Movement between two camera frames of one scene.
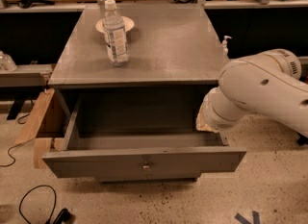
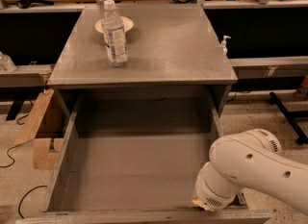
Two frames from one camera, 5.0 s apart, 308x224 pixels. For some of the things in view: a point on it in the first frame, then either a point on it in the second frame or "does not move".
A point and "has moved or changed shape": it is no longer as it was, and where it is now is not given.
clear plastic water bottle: x=115 y=33 does not move
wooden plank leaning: x=31 y=129 does not move
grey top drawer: x=140 y=137 has moved or changed shape
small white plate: x=127 y=21 does not move
